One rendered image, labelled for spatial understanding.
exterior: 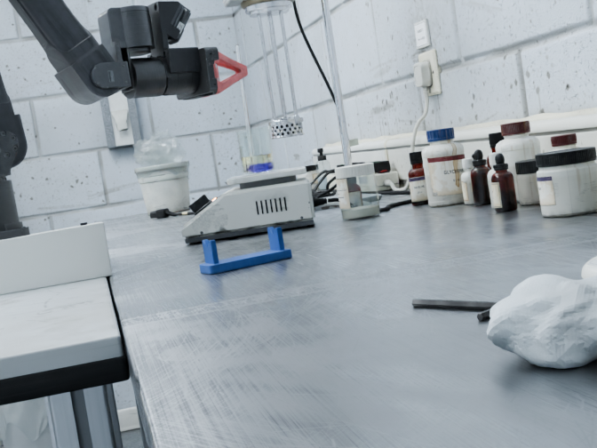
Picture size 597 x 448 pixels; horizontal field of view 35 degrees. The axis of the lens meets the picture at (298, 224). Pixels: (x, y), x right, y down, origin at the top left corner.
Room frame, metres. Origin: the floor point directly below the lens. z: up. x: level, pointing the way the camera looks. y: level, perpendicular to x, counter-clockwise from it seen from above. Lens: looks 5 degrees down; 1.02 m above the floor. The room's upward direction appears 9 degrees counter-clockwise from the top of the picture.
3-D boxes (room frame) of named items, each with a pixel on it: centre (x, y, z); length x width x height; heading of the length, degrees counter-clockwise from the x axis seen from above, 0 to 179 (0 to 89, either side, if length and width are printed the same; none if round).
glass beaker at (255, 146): (1.46, 0.05, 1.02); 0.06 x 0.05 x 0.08; 103
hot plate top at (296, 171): (1.45, 0.04, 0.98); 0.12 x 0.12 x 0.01; 89
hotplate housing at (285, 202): (1.45, 0.06, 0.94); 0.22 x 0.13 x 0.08; 89
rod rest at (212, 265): (1.03, 0.06, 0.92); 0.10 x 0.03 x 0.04; 117
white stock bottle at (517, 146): (1.30, -0.32, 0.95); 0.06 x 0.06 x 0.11
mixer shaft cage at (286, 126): (1.80, -0.01, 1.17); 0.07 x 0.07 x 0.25
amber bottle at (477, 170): (1.33, -0.27, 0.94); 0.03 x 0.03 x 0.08
